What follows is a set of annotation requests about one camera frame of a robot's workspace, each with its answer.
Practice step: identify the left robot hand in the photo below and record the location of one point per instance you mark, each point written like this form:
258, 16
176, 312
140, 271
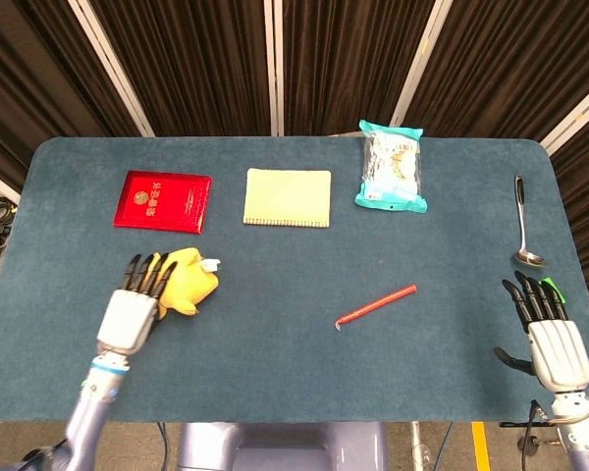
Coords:
127, 319

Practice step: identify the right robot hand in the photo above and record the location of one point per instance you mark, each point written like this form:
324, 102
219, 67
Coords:
559, 348

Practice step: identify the yellow plush toy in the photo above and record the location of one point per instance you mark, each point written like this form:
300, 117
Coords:
196, 284

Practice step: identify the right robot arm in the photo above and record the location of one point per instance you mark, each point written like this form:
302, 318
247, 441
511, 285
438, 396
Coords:
581, 432

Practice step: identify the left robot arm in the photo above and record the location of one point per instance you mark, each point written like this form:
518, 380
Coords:
88, 417

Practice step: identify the small green object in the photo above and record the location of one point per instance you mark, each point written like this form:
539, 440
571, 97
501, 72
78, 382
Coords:
559, 293

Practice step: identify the red certificate folder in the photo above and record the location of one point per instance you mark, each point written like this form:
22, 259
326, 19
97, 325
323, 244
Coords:
162, 201

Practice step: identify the yellow floor tape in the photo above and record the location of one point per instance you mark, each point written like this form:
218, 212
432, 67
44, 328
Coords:
481, 446

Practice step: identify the blue table cloth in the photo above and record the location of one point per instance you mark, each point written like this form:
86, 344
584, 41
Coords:
284, 363

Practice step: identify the red hook pen tool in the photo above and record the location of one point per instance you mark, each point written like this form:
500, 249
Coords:
378, 305

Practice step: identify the yellow spiral notebook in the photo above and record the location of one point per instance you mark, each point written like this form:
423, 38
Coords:
287, 196

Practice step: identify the grey robot torso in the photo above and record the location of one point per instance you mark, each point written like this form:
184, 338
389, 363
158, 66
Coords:
284, 446

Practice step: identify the teal snack bag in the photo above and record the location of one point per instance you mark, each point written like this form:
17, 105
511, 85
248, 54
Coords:
392, 167

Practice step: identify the dark brown pleated curtain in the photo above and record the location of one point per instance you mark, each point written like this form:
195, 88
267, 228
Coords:
206, 64

